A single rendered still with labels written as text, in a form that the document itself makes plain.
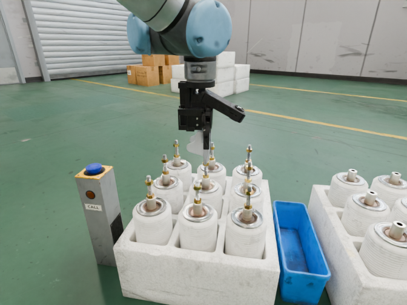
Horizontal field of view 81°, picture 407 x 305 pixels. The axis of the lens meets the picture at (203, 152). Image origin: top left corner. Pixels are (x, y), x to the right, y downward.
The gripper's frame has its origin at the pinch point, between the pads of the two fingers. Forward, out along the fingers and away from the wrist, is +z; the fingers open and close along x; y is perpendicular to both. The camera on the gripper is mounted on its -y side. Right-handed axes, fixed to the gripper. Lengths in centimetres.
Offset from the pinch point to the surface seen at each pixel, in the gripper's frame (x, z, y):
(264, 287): 20.9, 22.3, -14.4
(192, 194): 3.3, 10.2, 4.0
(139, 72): -341, 13, 136
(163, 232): 14.0, 14.6, 9.9
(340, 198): -4.4, 14.4, -39.4
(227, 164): -63, 35, -7
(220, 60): -248, -11, 3
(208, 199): 4.5, 10.7, -0.5
